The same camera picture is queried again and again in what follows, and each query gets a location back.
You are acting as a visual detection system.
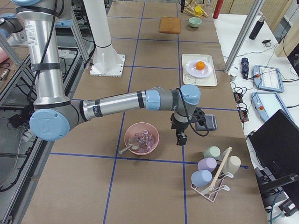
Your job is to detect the aluminium frame post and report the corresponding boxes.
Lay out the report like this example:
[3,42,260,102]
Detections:
[223,0,265,73]

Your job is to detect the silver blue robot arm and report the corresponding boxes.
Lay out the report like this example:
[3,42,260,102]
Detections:
[0,0,111,47]
[14,0,204,146]

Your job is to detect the upper teach pendant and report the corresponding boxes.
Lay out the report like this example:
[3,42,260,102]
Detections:
[253,65,285,93]

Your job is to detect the clear ice cubes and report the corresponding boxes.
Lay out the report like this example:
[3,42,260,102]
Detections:
[135,130,156,154]

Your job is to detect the metal scoop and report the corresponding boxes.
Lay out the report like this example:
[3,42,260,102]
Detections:
[119,138,140,154]

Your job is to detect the black water bottle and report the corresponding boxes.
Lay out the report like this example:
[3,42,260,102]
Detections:
[249,16,265,40]

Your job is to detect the yellow cup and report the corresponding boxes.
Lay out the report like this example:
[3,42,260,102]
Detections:
[194,6,203,16]

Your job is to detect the grey folded cloth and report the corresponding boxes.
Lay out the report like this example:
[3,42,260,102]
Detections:
[195,114,218,131]

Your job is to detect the wooden rod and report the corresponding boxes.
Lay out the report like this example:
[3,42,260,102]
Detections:
[208,147,232,191]

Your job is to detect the purple cup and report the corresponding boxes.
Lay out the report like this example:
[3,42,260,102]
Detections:
[197,157,217,172]

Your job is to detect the teach pendant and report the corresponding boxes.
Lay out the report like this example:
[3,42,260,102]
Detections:
[251,91,294,122]
[253,65,285,93]

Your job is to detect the black folded umbrella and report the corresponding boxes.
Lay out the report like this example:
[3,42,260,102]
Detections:
[241,57,249,79]

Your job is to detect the lower teach pendant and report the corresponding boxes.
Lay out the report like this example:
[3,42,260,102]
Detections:
[251,91,294,122]

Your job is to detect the black laptop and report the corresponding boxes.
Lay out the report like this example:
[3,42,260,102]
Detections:
[248,108,299,173]

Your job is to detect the blue cup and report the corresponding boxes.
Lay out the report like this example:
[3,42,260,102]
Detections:
[191,170,212,187]

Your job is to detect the white round plate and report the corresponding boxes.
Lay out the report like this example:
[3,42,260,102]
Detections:
[185,59,213,78]

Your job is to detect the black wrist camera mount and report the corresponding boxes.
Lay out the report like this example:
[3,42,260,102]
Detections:
[191,107,206,127]

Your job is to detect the white wire cup rack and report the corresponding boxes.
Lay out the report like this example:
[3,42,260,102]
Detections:
[191,172,234,202]

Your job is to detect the brown wooden cutting board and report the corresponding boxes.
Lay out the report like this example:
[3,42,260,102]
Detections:
[159,17,181,34]

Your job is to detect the orange mandarin fruit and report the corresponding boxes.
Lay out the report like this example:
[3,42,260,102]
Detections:
[195,61,205,70]

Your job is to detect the beige cup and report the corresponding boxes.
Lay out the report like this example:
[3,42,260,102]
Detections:
[222,156,241,175]

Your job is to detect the green ceramic bowl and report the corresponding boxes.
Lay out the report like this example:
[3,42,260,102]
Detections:
[188,17,202,28]

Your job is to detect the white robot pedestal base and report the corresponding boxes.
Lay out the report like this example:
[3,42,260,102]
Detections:
[84,0,126,77]

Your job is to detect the wooden rack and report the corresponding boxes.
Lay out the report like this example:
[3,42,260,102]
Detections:
[183,0,208,18]

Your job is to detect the red bottle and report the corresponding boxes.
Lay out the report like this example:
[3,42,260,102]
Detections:
[213,0,224,19]

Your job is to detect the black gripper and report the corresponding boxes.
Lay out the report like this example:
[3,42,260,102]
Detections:
[171,113,189,146]

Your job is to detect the cream bear print tray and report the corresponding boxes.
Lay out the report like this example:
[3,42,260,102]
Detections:
[182,54,218,87]

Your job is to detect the green cup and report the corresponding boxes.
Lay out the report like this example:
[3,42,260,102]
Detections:
[203,146,221,160]

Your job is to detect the pink bowl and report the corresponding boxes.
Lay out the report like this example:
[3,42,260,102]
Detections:
[124,122,159,155]

